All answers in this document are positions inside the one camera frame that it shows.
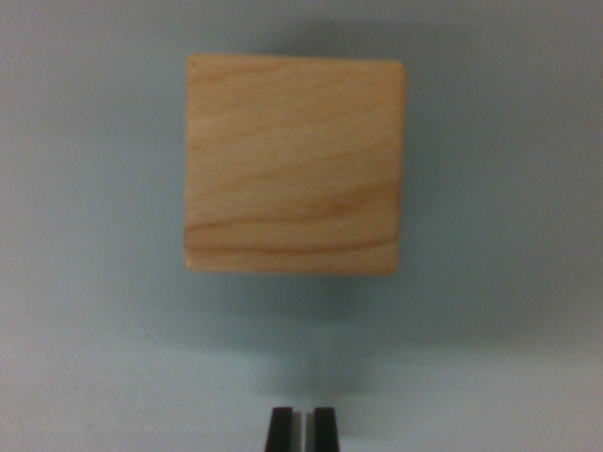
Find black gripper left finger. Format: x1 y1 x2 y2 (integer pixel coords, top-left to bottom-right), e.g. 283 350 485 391
265 408 294 452

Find light wooden cube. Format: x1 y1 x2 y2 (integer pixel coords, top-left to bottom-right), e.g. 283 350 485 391
183 54 408 276

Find white plastic bin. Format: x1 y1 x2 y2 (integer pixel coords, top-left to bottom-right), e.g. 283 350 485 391
0 0 603 452

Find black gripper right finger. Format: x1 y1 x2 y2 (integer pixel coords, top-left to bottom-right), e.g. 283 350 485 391
306 408 341 452

